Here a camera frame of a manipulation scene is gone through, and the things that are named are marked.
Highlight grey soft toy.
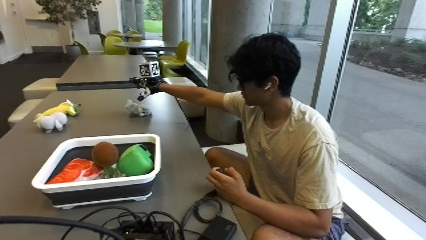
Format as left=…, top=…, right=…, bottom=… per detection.
left=124, top=99, right=153, bottom=118

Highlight white cube of black markers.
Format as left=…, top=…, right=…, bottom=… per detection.
left=137, top=61, right=161, bottom=79

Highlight white bench seat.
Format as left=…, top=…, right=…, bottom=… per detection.
left=6, top=98, right=45, bottom=128
left=21, top=77, right=61, bottom=101
left=161, top=76, right=206, bottom=118

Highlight long grey table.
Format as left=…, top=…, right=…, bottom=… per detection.
left=56, top=54, right=149, bottom=92

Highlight yellow-green chair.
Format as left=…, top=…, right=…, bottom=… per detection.
left=157, top=40, right=191, bottom=78
left=102, top=35, right=129, bottom=56

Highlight round grey table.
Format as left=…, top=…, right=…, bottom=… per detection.
left=113, top=39, right=178, bottom=54

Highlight black power adapter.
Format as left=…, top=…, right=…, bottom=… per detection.
left=197, top=215, right=238, bottom=240

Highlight yellow soft toy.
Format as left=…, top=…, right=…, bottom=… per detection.
left=33, top=99, right=82, bottom=123

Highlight the person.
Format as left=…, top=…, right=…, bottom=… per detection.
left=156, top=32, right=347, bottom=240

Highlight green toy pepper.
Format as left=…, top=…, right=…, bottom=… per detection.
left=116, top=143, right=156, bottom=177

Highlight brown round soft toy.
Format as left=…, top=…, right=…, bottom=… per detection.
left=90, top=141, right=120, bottom=169

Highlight black device box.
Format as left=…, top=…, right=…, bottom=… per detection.
left=113, top=219, right=177, bottom=240

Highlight concrete column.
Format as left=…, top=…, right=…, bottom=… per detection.
left=203, top=0, right=273, bottom=144

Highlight orange and white soft toy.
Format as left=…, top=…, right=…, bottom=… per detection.
left=45, top=157, right=105, bottom=185

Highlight white and grey basin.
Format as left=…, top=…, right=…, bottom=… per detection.
left=30, top=133, right=162, bottom=210

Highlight potted tree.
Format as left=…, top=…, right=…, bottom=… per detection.
left=34, top=0, right=104, bottom=61

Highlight black cables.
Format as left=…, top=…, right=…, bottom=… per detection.
left=0, top=189, right=223, bottom=240

